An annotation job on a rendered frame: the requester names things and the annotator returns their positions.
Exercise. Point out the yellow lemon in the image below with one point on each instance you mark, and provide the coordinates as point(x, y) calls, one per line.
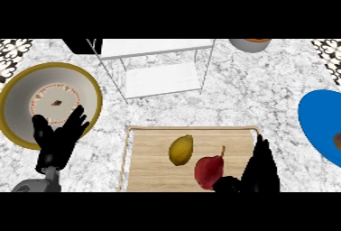
point(180, 149)

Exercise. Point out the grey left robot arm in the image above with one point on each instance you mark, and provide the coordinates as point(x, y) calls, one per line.
point(40, 182)

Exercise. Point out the white bowl with yellow rim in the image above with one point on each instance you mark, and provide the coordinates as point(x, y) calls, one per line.
point(49, 103)

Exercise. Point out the black box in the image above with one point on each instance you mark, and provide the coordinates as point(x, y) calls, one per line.
point(81, 45)

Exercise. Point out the brown item on blue plate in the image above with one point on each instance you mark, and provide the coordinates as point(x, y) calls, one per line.
point(337, 142)

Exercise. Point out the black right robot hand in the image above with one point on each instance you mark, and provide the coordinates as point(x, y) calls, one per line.
point(261, 168)

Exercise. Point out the red pear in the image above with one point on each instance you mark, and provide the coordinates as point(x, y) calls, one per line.
point(208, 171)

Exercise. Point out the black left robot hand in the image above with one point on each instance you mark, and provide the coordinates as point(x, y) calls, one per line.
point(55, 141)

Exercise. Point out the black and white patterned tile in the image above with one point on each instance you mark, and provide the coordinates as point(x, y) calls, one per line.
point(10, 57)
point(329, 57)

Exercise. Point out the grey bowl with orange content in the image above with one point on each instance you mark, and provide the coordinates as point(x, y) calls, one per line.
point(250, 44)

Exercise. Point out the wooden tray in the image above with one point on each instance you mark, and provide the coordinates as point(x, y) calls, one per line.
point(186, 159)

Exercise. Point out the blue plate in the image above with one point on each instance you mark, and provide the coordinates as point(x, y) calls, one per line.
point(322, 126)

